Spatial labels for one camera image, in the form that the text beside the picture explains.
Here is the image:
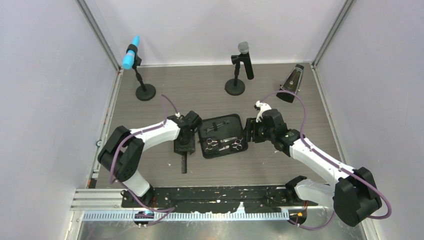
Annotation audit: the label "black comb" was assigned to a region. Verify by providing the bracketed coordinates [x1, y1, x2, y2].
[181, 152, 188, 174]

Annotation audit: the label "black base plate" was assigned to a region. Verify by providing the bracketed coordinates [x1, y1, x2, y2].
[120, 185, 317, 214]

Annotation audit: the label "black hair clip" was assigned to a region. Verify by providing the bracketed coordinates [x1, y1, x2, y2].
[204, 120, 230, 134]

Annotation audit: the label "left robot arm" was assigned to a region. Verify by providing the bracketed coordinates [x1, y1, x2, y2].
[97, 111, 202, 207]

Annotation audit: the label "purple cable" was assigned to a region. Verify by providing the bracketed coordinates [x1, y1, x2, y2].
[258, 90, 393, 231]
[108, 94, 181, 226]

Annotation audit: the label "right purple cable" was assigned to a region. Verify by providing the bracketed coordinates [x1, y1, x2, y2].
[258, 90, 393, 231]

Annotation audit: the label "black metronome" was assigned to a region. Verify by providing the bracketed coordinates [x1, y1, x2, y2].
[276, 64, 304, 103]

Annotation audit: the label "silver thinning scissors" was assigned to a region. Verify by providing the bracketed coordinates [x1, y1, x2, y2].
[205, 136, 238, 151]

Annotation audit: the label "blue microphone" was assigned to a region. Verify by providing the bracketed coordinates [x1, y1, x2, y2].
[122, 35, 140, 70]

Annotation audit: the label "silver cutting scissors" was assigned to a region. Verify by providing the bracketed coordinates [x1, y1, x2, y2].
[218, 138, 243, 151]

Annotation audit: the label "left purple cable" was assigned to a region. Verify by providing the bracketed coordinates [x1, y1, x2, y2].
[108, 94, 181, 226]

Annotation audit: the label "black zipper tool case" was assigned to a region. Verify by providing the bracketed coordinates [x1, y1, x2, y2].
[198, 113, 249, 159]

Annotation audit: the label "left black microphone stand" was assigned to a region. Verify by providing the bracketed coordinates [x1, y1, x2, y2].
[132, 55, 156, 101]

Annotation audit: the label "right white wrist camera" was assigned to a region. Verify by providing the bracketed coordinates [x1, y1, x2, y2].
[254, 100, 272, 123]

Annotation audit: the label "black microphone stand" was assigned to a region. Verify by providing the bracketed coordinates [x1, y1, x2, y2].
[224, 55, 246, 96]
[132, 55, 156, 101]

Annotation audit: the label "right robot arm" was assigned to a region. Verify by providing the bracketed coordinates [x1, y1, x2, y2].
[244, 109, 383, 227]

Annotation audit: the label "right black microphone stand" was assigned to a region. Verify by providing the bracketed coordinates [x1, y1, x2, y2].
[224, 55, 246, 96]

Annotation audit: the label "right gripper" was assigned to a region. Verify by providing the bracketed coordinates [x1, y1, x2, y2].
[241, 117, 275, 143]

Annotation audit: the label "black grey microphone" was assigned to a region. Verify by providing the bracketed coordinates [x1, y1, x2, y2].
[237, 41, 255, 80]

